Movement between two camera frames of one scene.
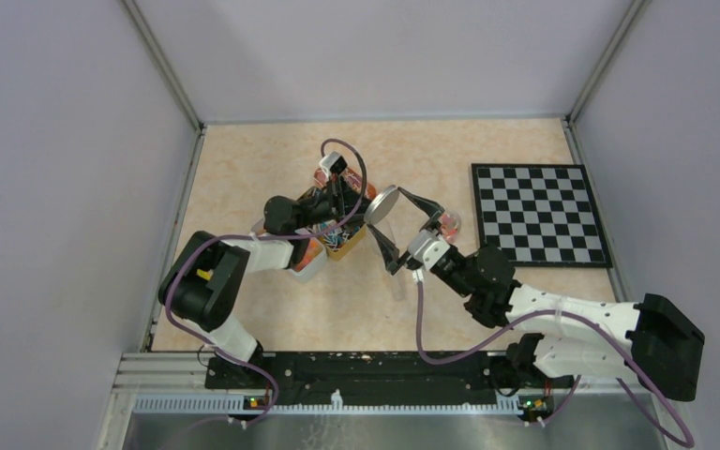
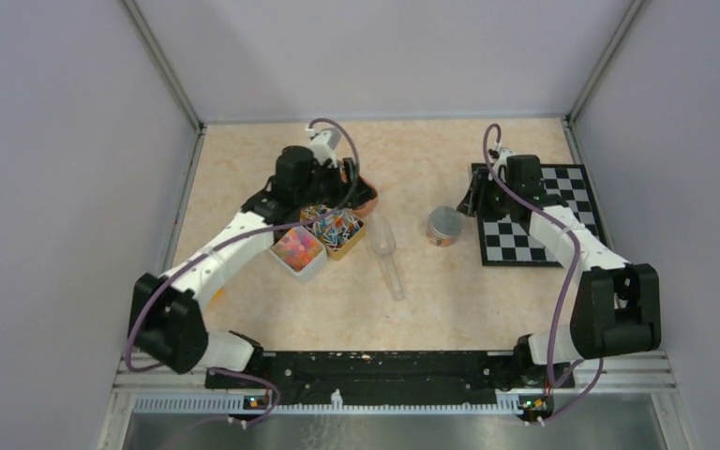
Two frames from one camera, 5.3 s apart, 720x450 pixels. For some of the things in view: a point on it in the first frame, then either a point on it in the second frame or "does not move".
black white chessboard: [542, 215] does not move
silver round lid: [380, 206] -> [445, 220]
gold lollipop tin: [342, 239] does not move
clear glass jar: [450, 225] does not move
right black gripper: [427, 207] -> [473, 203]
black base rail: [386, 378] does not move
